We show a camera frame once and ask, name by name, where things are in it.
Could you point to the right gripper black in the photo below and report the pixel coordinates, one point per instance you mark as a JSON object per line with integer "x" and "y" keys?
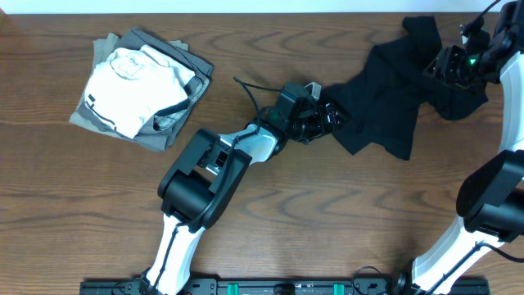
{"x": 447, "y": 63}

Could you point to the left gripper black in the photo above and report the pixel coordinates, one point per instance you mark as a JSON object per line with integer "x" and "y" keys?
{"x": 332, "y": 123}

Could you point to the black polo shirt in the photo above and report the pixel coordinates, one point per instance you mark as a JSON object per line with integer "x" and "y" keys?
{"x": 383, "y": 99}

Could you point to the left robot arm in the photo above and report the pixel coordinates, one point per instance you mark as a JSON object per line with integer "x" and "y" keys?
{"x": 197, "y": 188}

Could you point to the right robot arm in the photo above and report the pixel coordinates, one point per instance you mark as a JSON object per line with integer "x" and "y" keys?
{"x": 489, "y": 203}

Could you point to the dark grey folded garment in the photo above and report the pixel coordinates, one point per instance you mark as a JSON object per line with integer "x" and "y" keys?
{"x": 184, "y": 78}

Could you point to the white folded shirt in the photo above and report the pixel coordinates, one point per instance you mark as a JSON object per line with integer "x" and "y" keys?
{"x": 131, "y": 86}

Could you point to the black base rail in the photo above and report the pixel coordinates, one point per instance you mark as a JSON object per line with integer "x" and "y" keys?
{"x": 210, "y": 286}

